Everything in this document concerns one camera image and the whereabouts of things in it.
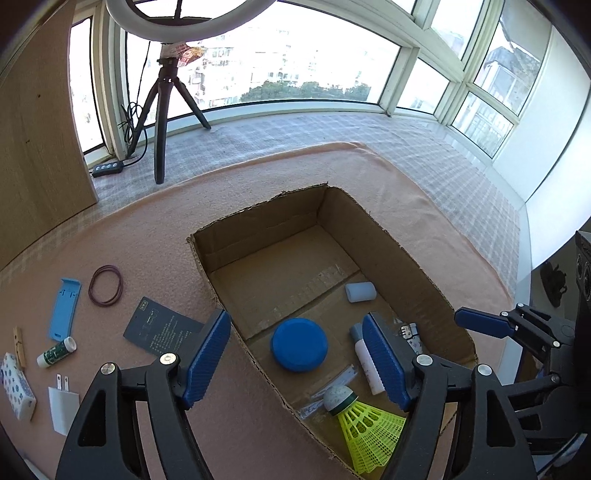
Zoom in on large wooden board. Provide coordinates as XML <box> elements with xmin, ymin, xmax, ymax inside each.
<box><xmin>0</xmin><ymin>4</ymin><xmax>99</xmax><ymax>273</ymax></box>

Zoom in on cardboard box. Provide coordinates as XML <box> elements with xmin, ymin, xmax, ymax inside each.
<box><xmin>187</xmin><ymin>183</ymin><xmax>478</xmax><ymax>476</ymax></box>

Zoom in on small pink tube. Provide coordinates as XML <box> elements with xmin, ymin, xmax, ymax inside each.
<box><xmin>349</xmin><ymin>323</ymin><xmax>386</xmax><ymax>395</ymax></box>

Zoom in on dark printed card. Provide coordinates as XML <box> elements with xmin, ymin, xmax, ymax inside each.
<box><xmin>123</xmin><ymin>296</ymin><xmax>205</xmax><ymax>356</ymax></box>

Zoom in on wooden clothespin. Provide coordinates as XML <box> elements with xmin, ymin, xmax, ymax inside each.
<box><xmin>13</xmin><ymin>326</ymin><xmax>27</xmax><ymax>368</ymax></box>

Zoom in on patterned lighter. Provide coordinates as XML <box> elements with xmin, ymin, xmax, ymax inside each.
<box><xmin>398</xmin><ymin>323</ymin><xmax>423</xmax><ymax>354</ymax></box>

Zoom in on black tripod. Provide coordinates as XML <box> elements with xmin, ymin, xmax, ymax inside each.
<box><xmin>127</xmin><ymin>41</ymin><xmax>212</xmax><ymax>185</ymax></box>

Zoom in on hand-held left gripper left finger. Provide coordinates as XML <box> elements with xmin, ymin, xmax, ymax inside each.
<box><xmin>55</xmin><ymin>309</ymin><xmax>232</xmax><ymax>480</ymax></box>

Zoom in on blue plastic phone stand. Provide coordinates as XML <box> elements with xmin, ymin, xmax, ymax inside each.
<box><xmin>49</xmin><ymin>277</ymin><xmax>82</xmax><ymax>342</ymax></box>

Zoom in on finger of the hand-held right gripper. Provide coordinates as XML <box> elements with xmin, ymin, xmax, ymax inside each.
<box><xmin>455</xmin><ymin>303</ymin><xmax>575</xmax><ymax>365</ymax></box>
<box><xmin>502</xmin><ymin>375</ymin><xmax>561</xmax><ymax>408</ymax></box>

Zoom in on white charger plug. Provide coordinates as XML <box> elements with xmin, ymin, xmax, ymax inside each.
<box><xmin>48</xmin><ymin>374</ymin><xmax>81</xmax><ymax>436</ymax></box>

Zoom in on green white lip balm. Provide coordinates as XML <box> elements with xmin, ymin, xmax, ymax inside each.
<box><xmin>37</xmin><ymin>336</ymin><xmax>77</xmax><ymax>368</ymax></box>

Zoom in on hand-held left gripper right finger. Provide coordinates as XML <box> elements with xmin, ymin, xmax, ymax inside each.
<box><xmin>362</xmin><ymin>313</ymin><xmax>539</xmax><ymax>480</ymax></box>

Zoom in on blue round lid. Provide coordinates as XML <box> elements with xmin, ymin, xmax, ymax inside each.
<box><xmin>271</xmin><ymin>318</ymin><xmax>329</xmax><ymax>373</ymax></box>

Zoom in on black ring light cable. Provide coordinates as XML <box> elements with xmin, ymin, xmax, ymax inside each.
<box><xmin>121</xmin><ymin>37</ymin><xmax>151</xmax><ymax>164</ymax></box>

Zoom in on polka dot tissue pack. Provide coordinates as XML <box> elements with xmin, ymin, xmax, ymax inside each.
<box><xmin>0</xmin><ymin>353</ymin><xmax>37</xmax><ymax>422</ymax></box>

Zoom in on brown rubber bands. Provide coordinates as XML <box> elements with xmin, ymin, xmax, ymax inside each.
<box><xmin>89</xmin><ymin>265</ymin><xmax>124</xmax><ymax>306</ymax></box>

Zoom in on white translucent eraser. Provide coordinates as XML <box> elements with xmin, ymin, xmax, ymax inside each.
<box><xmin>345</xmin><ymin>281</ymin><xmax>377</xmax><ymax>304</ymax></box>

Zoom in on yellow plastic shuttlecock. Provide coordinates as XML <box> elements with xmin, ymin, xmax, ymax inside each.
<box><xmin>323</xmin><ymin>387</ymin><xmax>407</xmax><ymax>474</ymax></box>

